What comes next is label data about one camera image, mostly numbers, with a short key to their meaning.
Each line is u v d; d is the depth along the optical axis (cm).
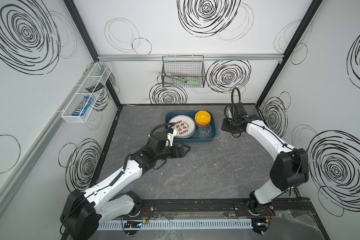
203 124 100
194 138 100
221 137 99
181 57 91
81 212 38
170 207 75
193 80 96
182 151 66
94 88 75
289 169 45
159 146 58
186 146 71
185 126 103
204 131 102
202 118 105
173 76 85
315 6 72
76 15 74
